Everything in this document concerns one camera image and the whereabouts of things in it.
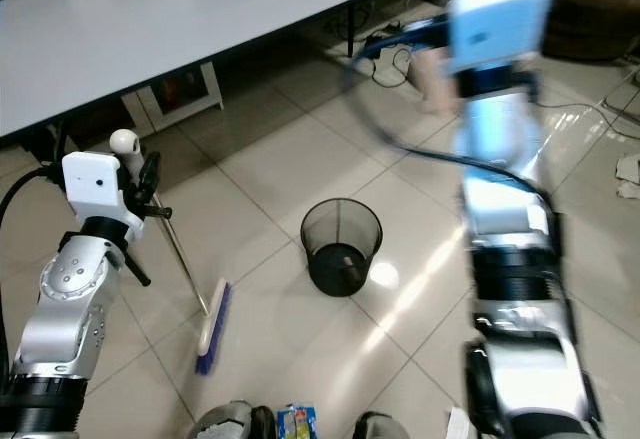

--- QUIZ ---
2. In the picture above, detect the broom with blue bristles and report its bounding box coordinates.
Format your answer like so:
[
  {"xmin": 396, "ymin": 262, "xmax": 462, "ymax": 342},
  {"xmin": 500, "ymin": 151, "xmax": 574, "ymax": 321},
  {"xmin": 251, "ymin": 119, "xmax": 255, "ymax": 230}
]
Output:
[{"xmin": 110, "ymin": 129, "xmax": 233, "ymax": 375}]

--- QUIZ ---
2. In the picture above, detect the white low cabinet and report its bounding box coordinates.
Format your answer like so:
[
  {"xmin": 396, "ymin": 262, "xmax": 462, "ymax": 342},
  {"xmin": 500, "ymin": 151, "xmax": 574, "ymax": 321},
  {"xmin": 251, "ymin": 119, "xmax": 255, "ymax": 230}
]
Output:
[{"xmin": 138, "ymin": 62, "xmax": 227, "ymax": 128}]

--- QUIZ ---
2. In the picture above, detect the black table leg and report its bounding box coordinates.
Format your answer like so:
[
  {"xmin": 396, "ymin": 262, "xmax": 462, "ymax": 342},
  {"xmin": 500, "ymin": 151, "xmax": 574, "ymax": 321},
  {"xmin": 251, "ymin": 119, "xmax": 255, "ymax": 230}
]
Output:
[{"xmin": 48, "ymin": 122, "xmax": 77, "ymax": 163}]

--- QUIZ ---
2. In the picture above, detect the black mesh waste bin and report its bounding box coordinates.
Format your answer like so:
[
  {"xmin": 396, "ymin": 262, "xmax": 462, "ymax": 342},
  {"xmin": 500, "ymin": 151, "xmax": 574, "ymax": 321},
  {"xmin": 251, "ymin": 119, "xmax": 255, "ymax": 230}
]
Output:
[{"xmin": 300, "ymin": 198, "xmax": 384, "ymax": 298}]

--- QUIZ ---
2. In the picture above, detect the blue snack packet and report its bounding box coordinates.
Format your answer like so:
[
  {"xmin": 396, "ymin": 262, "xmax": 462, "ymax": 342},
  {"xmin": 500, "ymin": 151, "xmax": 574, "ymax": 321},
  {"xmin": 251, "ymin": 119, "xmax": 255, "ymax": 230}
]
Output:
[{"xmin": 277, "ymin": 405, "xmax": 322, "ymax": 439}]

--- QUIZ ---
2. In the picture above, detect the black power strip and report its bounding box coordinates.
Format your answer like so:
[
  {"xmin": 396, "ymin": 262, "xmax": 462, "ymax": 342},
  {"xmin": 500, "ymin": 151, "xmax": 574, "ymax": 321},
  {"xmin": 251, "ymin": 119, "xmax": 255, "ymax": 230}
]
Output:
[{"xmin": 358, "ymin": 25, "xmax": 406, "ymax": 60}]

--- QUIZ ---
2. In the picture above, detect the beige bag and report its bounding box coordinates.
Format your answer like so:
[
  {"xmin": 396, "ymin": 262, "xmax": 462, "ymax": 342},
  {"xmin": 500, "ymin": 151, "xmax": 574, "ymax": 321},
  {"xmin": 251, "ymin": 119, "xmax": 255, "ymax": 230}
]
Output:
[{"xmin": 405, "ymin": 49, "xmax": 461, "ymax": 117}]

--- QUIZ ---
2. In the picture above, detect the grey right robot foot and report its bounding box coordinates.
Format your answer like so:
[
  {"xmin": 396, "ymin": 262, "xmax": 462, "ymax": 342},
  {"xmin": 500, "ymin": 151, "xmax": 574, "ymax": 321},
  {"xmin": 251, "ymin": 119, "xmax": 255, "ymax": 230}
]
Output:
[{"xmin": 354, "ymin": 412, "xmax": 411, "ymax": 439}]

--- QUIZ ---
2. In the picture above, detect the white paper scrap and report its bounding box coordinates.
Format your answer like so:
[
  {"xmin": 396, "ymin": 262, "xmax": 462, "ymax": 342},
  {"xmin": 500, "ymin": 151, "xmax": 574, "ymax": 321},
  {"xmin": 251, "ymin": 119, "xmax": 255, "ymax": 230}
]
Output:
[{"xmin": 447, "ymin": 408, "xmax": 473, "ymax": 439}]

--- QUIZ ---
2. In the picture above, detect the crumpled white paper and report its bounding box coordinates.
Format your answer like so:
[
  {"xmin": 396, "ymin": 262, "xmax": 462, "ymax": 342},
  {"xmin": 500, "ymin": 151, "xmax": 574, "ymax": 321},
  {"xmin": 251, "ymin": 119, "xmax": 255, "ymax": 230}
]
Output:
[{"xmin": 614, "ymin": 153, "xmax": 640, "ymax": 201}]

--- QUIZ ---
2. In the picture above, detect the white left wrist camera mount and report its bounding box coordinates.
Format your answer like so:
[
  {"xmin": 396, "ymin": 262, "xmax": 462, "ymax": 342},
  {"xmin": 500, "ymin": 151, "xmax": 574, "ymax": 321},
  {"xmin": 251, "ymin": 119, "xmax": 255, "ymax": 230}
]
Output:
[{"xmin": 61, "ymin": 150, "xmax": 142, "ymax": 241}]

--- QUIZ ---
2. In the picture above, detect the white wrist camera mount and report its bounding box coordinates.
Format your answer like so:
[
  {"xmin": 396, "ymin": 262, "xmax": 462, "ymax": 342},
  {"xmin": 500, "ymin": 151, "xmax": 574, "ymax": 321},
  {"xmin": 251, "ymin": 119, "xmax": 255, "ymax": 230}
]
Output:
[
  {"xmin": 61, "ymin": 150, "xmax": 142, "ymax": 241},
  {"xmin": 448, "ymin": 0, "xmax": 553, "ymax": 74}
]

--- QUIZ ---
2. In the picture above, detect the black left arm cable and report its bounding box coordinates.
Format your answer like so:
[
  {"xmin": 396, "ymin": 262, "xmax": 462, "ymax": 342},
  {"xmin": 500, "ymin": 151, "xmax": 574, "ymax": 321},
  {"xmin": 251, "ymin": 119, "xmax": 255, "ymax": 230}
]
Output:
[{"xmin": 0, "ymin": 164, "xmax": 67, "ymax": 222}]

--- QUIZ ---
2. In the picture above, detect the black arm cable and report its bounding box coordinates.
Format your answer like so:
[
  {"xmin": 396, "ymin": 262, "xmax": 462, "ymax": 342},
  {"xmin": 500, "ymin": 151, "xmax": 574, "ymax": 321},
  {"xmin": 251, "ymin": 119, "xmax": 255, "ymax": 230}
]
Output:
[
  {"xmin": 344, "ymin": 17, "xmax": 473, "ymax": 176},
  {"xmin": 0, "ymin": 164, "xmax": 67, "ymax": 222}
]

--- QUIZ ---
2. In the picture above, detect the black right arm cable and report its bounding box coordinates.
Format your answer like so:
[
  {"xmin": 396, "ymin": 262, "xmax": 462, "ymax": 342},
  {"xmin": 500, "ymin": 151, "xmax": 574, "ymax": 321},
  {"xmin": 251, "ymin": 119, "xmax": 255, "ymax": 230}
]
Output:
[{"xmin": 344, "ymin": 17, "xmax": 473, "ymax": 176}]

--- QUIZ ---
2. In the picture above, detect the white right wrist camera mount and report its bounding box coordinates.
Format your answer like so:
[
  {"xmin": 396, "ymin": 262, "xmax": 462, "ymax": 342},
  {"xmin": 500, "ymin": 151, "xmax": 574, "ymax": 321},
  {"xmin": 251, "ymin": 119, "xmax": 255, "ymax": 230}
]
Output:
[{"xmin": 448, "ymin": 0, "xmax": 553, "ymax": 74}]

